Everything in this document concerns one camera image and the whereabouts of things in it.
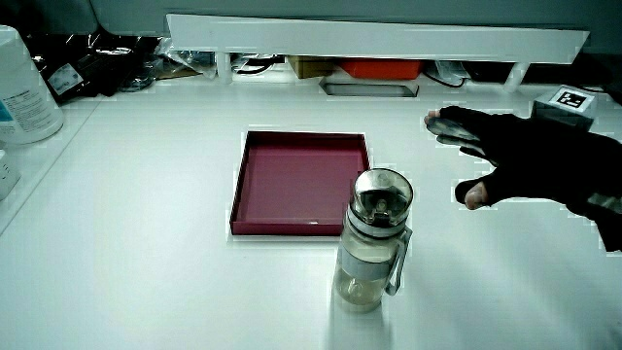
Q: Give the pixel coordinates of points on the person's right hand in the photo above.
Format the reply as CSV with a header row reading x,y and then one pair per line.
x,y
534,160

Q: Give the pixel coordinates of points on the clear plastic water bottle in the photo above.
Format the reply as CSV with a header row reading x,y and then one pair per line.
x,y
371,243

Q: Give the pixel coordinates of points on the orange box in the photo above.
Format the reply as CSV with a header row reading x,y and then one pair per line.
x,y
381,68

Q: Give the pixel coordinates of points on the flat grey tray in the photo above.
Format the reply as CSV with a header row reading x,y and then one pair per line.
x,y
369,87

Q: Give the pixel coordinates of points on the white raised shelf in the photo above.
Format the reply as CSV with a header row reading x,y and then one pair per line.
x,y
374,41

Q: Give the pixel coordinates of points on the dark red square tray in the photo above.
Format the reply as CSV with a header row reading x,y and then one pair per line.
x,y
301,182

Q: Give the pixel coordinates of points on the brown cardboard box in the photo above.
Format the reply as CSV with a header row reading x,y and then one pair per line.
x,y
311,66

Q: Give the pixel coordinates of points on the clear plastic bag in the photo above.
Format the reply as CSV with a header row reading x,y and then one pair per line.
x,y
187,60

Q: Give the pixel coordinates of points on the black plastic bag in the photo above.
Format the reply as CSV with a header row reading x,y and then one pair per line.
x,y
82,63

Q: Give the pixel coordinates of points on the white plastic canister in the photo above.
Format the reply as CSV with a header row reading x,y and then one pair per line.
x,y
22,92

